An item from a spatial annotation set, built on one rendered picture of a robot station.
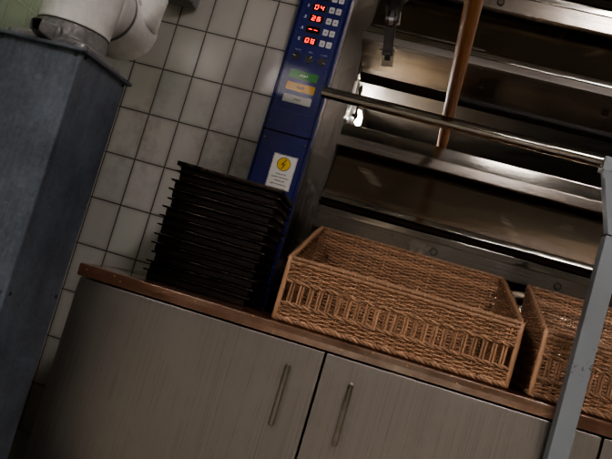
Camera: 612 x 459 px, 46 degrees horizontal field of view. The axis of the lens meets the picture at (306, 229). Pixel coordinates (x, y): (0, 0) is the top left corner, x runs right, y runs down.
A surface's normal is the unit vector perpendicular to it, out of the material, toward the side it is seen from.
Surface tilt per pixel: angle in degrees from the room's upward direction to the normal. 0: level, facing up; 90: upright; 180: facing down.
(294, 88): 90
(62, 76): 90
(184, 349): 90
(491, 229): 70
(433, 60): 169
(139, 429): 90
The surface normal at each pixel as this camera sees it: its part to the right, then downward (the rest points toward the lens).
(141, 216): -0.13, -0.11
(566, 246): -0.02, -0.43
